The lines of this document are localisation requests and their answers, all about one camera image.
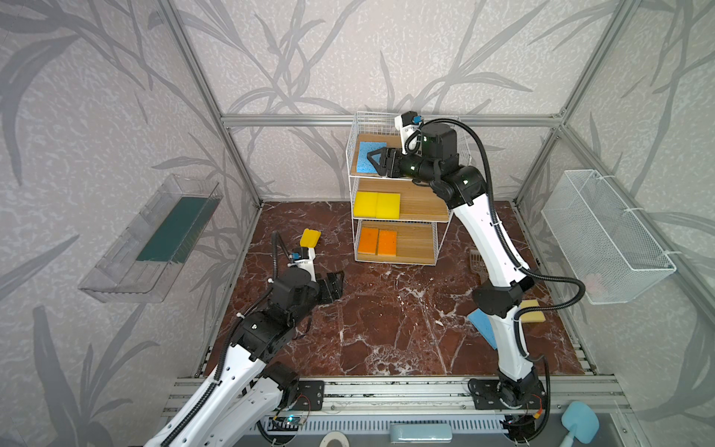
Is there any blue cellulose sponge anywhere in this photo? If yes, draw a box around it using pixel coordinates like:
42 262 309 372
355 142 387 174
467 309 497 350

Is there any yellow foam sponge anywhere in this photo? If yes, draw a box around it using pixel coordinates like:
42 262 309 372
353 191 379 219
375 193 401 221

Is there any beige orange scrub sponge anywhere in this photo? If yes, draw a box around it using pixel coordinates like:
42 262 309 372
357 227 380 255

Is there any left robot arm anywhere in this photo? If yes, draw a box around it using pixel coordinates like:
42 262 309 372
147 229 344 446

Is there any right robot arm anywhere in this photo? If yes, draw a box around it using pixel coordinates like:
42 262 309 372
367 112 587 409

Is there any yellow toy shovel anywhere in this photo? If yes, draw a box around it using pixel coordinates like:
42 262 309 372
299 228 321 249

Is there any green circuit board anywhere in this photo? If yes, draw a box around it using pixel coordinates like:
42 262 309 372
267 413 309 433

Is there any light blue brush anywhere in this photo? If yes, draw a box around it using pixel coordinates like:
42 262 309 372
560 402 601 447

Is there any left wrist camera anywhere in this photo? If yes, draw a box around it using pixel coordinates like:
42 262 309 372
290 247 317 282

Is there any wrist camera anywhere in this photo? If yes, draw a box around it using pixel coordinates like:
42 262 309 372
290 247 317 282
395 111 423 155

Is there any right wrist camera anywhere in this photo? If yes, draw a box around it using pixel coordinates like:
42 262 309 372
395 111 423 155

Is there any white wire wooden shelf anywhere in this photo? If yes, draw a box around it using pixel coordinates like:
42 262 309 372
346 112 452 266

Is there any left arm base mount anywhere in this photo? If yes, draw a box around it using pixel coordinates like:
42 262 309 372
247 379 326 413

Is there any clear plastic wall tray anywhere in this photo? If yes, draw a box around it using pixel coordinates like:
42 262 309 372
78 174 223 304

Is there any white wire wall basket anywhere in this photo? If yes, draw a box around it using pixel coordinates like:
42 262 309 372
542 169 677 305

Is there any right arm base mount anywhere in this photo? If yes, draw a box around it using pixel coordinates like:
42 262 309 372
467 378 547 411

